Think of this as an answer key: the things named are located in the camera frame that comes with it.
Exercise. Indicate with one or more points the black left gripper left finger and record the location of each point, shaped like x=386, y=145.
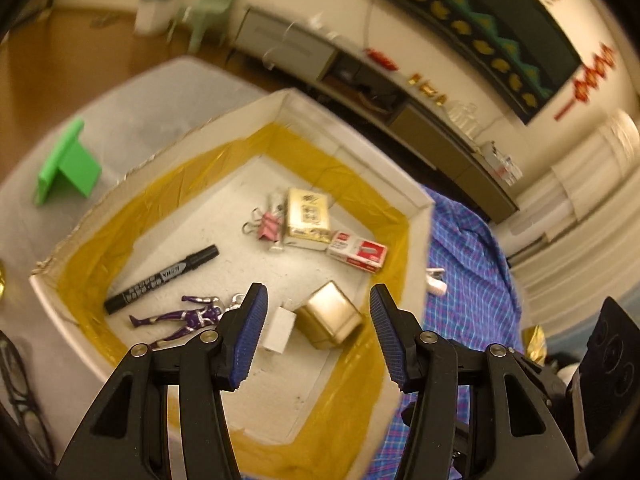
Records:
x=124, y=434

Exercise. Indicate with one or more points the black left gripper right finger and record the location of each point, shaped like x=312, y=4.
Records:
x=486, y=414

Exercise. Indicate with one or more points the purple action figure toy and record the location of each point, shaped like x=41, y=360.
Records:
x=207, y=313

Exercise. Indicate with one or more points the white charger plug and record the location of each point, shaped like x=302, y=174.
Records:
x=278, y=330

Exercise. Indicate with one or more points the black permanent marker pen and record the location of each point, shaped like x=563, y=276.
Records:
x=160, y=278

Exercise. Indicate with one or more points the gold square tin box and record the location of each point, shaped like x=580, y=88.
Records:
x=327, y=317

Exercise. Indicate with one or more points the gold tea packet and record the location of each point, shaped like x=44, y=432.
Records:
x=307, y=220

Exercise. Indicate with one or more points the gold foil snack bag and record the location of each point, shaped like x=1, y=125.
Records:
x=535, y=344

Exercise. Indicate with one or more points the blue plaid cloth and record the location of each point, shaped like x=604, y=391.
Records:
x=481, y=305

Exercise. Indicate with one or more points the small white cube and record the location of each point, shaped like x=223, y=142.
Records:
x=435, y=284

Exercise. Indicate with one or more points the black eyeglasses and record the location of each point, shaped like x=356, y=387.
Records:
x=24, y=404

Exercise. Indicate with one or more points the red staples box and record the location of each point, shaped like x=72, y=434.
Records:
x=358, y=252

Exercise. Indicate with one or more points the beige window curtain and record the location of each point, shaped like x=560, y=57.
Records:
x=567, y=282

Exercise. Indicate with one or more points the pink binder clip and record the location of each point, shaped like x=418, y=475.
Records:
x=267, y=226

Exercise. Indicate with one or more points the white standing air conditioner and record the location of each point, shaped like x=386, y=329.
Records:
x=573, y=187

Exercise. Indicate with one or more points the white box of items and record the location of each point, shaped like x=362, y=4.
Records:
x=503, y=165

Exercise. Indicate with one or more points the white cardboard storage box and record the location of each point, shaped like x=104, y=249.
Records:
x=302, y=414

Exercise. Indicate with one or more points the green plastic stand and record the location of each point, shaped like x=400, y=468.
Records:
x=71, y=160

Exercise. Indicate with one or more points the grey tv cabinet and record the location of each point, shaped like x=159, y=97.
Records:
x=334, y=66

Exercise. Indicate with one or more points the clear glass cups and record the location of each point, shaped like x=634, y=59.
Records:
x=463, y=116

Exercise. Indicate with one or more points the gold ornaments on cabinet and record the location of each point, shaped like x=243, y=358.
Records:
x=426, y=88

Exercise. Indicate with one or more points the red dish on cabinet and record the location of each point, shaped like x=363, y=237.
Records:
x=381, y=59

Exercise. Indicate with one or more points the red chinese knot ornament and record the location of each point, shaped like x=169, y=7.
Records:
x=602, y=63

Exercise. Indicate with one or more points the green plastic child chair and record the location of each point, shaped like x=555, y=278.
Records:
x=202, y=17

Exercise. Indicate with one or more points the white waste bin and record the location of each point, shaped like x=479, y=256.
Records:
x=153, y=17

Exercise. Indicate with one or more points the wall mounted television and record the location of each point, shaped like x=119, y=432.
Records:
x=515, y=44

